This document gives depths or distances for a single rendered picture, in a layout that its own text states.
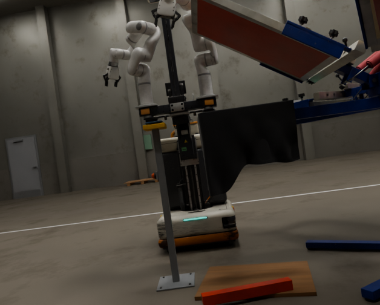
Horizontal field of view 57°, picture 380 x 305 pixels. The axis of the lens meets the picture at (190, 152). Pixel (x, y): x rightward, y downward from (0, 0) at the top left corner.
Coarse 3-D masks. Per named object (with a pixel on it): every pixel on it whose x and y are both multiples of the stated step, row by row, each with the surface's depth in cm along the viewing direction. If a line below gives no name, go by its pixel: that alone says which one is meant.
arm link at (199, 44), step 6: (186, 18) 236; (186, 24) 239; (192, 36) 245; (198, 36) 244; (192, 42) 247; (198, 42) 245; (204, 42) 244; (210, 42) 243; (198, 48) 247; (204, 48) 246; (210, 48) 245; (216, 48) 248; (216, 54) 247; (216, 60) 247
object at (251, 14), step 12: (192, 0) 178; (204, 0) 172; (216, 0) 169; (228, 0) 169; (192, 12) 194; (240, 12) 169; (252, 12) 169; (192, 24) 212; (264, 24) 169; (276, 24) 168; (204, 36) 225; (312, 72) 203
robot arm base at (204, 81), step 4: (200, 76) 249; (204, 76) 248; (208, 76) 249; (200, 80) 250; (204, 80) 248; (208, 80) 249; (200, 84) 250; (204, 84) 249; (208, 84) 249; (200, 88) 250; (204, 88) 249; (208, 88) 249; (200, 92) 251; (204, 92) 249; (208, 92) 249; (212, 92) 251; (200, 96) 249
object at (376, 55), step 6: (372, 54) 202; (378, 54) 188; (366, 60) 201; (372, 60) 188; (378, 60) 188; (360, 66) 201; (366, 66) 200; (372, 66) 189; (378, 66) 216; (360, 72) 190; (372, 72) 220; (360, 90) 231; (366, 96) 241
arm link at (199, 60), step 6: (198, 54) 251; (204, 54) 249; (210, 54) 247; (198, 60) 249; (204, 60) 248; (210, 60) 247; (198, 66) 249; (204, 66) 250; (198, 72) 250; (204, 72) 248
